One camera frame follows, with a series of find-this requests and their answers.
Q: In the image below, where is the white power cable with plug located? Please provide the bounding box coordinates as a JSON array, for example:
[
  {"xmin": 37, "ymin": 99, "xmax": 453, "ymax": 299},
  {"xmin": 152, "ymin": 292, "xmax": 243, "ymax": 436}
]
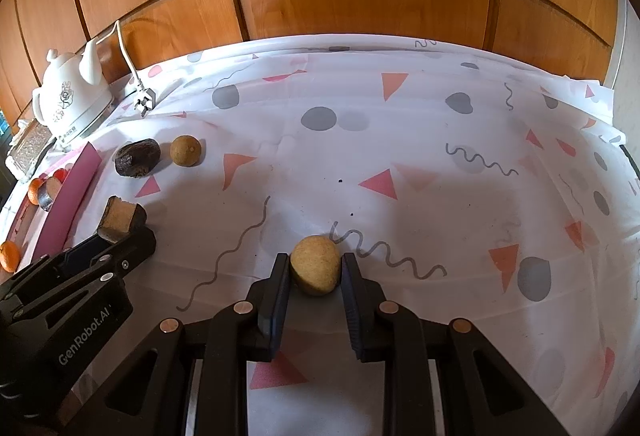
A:
[{"xmin": 95, "ymin": 20, "xmax": 157, "ymax": 118}]

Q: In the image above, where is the short thick sugarcane piece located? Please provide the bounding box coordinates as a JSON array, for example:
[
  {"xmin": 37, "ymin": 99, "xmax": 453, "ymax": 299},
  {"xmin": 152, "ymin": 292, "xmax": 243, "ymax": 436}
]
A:
[{"xmin": 37, "ymin": 177, "xmax": 63, "ymax": 211}]

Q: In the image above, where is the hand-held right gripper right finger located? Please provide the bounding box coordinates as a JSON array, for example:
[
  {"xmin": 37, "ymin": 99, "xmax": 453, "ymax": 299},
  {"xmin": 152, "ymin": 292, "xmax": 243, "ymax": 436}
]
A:
[{"xmin": 341, "ymin": 253, "xmax": 551, "ymax": 436}]

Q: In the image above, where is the brown longan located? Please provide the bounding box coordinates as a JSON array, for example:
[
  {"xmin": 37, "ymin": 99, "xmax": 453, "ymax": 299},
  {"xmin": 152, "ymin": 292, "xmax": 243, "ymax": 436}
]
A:
[
  {"xmin": 169, "ymin": 135, "xmax": 203, "ymax": 165},
  {"xmin": 290, "ymin": 236, "xmax": 342, "ymax": 297}
]

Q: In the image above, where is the small split sugarcane piece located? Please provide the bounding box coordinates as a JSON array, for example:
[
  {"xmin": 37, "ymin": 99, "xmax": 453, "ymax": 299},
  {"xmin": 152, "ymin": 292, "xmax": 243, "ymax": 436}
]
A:
[{"xmin": 97, "ymin": 196, "xmax": 148, "ymax": 244}]

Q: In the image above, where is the white ceramic electric kettle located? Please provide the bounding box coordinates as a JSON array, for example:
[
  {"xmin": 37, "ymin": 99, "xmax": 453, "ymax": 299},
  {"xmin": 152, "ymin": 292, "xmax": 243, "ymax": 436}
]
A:
[{"xmin": 32, "ymin": 38, "xmax": 115, "ymax": 151}]

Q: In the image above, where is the dark brown sugarcane piece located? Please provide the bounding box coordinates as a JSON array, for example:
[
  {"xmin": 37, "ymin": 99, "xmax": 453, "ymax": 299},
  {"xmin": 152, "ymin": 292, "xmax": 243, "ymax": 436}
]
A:
[{"xmin": 114, "ymin": 139, "xmax": 162, "ymax": 177}]

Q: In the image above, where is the pink rectangular tray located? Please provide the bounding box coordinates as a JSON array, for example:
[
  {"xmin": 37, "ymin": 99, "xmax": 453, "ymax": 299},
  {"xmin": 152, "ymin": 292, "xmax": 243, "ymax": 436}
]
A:
[{"xmin": 0, "ymin": 141, "xmax": 102, "ymax": 277}]

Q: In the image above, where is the silver patterned tissue box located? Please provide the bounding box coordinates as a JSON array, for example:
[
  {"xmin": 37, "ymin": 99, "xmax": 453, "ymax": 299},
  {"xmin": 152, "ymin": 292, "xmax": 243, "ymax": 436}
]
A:
[{"xmin": 5, "ymin": 118, "xmax": 53, "ymax": 179}]

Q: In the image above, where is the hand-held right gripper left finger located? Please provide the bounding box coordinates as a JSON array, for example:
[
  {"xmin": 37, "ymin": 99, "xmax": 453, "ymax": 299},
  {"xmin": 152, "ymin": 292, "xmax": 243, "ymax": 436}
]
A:
[{"xmin": 75, "ymin": 252, "xmax": 293, "ymax": 436}]

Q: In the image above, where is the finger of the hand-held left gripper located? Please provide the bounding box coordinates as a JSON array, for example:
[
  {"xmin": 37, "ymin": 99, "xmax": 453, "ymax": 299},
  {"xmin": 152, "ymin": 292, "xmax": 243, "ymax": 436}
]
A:
[
  {"xmin": 0, "ymin": 233, "xmax": 110, "ymax": 289},
  {"xmin": 55, "ymin": 226, "xmax": 157, "ymax": 291}
]

